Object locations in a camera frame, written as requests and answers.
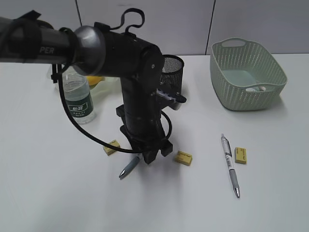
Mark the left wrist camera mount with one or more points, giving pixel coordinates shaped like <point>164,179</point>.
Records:
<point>169,98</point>

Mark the black mesh pen holder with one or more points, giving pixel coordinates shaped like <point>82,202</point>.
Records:
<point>172,73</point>

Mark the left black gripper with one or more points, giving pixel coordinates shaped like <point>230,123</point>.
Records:
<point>145,125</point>

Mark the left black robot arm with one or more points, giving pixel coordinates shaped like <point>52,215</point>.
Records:
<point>94,50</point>

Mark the green plastic woven basket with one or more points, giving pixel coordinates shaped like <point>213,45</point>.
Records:
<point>237,64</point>

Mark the translucent green wavy plate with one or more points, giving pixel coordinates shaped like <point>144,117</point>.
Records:
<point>102,87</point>

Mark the grey white ballpoint pen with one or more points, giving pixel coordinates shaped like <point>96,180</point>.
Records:
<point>230,165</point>

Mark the white waste paper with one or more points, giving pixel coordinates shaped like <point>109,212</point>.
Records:
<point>256,89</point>

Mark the yellow mango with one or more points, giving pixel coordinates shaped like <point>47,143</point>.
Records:
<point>94,80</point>

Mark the blue white ballpoint pen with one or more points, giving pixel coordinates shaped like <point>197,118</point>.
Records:
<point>130,167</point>

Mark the clear water bottle green label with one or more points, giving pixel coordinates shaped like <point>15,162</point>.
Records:
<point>77,95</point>

